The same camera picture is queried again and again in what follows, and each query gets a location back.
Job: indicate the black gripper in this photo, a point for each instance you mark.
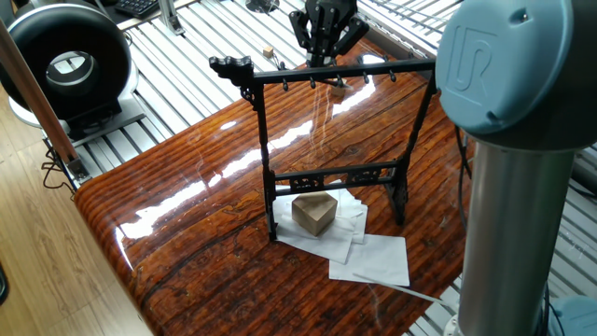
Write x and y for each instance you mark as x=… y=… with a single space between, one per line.
x=326 y=9

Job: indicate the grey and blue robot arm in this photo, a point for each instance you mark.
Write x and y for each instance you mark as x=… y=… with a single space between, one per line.
x=518 y=121

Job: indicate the black metal pen rack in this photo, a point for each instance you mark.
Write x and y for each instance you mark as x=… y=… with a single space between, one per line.
x=331 y=175

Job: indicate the small wooden cube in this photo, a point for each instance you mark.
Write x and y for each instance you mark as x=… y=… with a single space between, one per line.
x=338 y=92

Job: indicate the tiny yellow cube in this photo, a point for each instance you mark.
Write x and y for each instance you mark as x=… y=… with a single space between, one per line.
x=268 y=49

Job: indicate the large wooden block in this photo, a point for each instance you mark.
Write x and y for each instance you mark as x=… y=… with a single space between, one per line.
x=313 y=213

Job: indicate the white paper sheet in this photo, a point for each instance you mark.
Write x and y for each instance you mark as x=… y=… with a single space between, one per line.
x=284 y=229
x=373 y=261
x=354 y=216

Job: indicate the black keyboard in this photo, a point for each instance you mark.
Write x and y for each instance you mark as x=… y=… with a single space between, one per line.
x=140 y=7

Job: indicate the brown wooden pole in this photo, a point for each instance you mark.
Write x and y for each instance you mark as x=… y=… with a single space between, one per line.
x=37 y=93

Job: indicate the black round duct fan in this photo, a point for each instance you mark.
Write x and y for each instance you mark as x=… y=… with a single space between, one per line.
x=28 y=47

